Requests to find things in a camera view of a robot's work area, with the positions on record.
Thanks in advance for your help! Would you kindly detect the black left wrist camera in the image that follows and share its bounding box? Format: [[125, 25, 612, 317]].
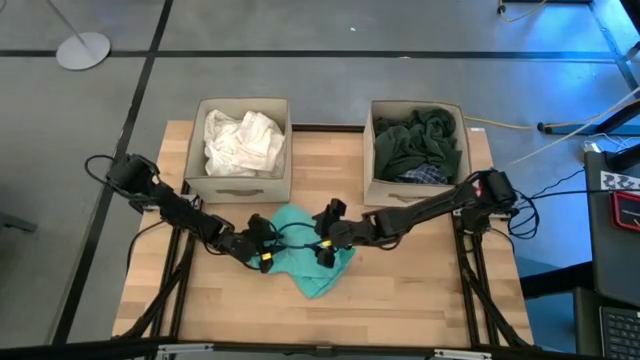
[[247, 212, 275, 239]]

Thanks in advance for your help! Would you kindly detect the blue cable loop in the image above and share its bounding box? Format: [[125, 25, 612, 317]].
[[506, 202, 541, 241]]

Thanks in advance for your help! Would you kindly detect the dark green garment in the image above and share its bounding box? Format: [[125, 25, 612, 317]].
[[373, 106, 464, 184]]

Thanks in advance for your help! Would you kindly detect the red and black device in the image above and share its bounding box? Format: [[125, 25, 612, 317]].
[[608, 190, 640, 232]]

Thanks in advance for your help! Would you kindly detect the round grey stand base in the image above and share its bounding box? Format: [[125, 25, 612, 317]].
[[44, 0, 112, 72]]

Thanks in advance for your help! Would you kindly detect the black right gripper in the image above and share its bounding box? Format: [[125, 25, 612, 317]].
[[314, 218, 364, 270]]

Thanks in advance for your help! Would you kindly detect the right cardboard box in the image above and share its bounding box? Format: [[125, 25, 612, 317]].
[[362, 98, 473, 208]]

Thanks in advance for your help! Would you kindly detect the black keyboard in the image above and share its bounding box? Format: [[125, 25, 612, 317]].
[[597, 304, 640, 360]]

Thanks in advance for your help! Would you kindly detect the tan floor cable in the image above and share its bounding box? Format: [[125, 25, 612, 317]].
[[496, 0, 549, 24]]

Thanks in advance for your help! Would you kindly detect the teal shirt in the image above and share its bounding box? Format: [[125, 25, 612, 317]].
[[247, 202, 358, 301]]

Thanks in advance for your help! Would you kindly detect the white floor cable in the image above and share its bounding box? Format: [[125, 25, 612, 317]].
[[504, 87, 640, 167]]

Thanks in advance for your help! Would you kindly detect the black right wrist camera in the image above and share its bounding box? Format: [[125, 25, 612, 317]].
[[323, 197, 348, 224]]

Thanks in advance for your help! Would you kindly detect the black stand foot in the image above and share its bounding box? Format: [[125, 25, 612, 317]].
[[536, 98, 640, 137]]

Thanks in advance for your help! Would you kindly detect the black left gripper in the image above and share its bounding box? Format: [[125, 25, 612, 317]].
[[218, 230, 276, 275]]

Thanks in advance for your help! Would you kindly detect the grey chair leg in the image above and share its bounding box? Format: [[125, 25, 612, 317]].
[[0, 211, 39, 235]]

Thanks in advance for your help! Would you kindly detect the beige fabric bin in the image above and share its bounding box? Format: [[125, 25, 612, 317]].
[[182, 95, 294, 205]]

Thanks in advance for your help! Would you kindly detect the black and white marker tag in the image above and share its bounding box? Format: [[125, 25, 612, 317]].
[[598, 169, 640, 193]]

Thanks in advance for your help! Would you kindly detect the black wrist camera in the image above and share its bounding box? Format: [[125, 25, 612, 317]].
[[323, 197, 348, 224], [247, 212, 275, 239]]

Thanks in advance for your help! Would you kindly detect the black arm base cable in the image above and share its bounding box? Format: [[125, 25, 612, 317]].
[[124, 218, 170, 274]]

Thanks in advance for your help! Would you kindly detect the black power cable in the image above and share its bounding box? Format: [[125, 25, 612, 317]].
[[517, 167, 640, 201]]

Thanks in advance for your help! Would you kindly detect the small white cloth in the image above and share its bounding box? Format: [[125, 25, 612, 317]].
[[233, 109, 288, 174]]

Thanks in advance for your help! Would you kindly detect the black desk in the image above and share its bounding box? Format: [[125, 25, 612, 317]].
[[582, 148, 640, 307]]

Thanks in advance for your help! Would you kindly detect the blue plaid shirt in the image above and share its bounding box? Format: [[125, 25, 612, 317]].
[[397, 163, 450, 186]]

